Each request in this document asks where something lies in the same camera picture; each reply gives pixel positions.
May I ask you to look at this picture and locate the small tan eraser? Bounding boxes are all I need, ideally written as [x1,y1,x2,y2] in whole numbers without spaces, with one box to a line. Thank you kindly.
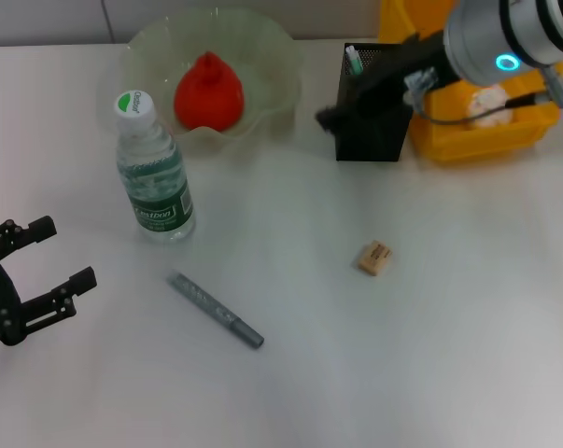
[357,239,394,277]

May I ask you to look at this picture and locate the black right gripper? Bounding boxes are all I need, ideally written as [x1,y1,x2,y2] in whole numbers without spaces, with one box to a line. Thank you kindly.
[314,32,456,134]

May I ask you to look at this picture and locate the pale green glass fruit bowl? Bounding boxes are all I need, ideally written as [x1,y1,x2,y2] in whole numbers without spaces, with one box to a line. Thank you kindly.
[121,9,308,153]

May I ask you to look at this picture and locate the black mesh pen holder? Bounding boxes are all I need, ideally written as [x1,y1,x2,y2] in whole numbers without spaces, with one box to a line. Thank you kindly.
[334,42,415,163]

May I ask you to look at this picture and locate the mint green pen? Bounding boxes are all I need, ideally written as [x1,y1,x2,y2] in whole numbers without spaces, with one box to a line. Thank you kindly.
[345,44,364,76]

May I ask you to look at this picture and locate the red-orange fruit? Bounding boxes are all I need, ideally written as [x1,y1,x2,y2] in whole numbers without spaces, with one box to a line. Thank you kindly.
[173,50,246,132]

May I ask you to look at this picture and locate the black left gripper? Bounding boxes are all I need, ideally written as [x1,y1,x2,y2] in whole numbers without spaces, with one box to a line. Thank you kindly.
[0,216,98,347]

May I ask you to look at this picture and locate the white paper ball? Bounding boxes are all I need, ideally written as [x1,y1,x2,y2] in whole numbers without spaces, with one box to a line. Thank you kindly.
[467,86,512,128]

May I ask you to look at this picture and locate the clear green-label water bottle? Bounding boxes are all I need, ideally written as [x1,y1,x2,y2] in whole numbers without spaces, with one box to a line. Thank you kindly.
[111,89,197,244]

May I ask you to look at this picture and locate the grey glitter pen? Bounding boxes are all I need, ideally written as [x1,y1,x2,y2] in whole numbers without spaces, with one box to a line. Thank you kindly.
[166,272,265,350]

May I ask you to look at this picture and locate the yellow plastic bin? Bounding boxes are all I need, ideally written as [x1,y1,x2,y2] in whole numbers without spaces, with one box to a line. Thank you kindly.
[377,0,563,165]

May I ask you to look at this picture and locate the right arm connector cable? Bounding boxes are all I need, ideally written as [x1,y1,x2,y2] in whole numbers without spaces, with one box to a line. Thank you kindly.
[404,67,563,126]

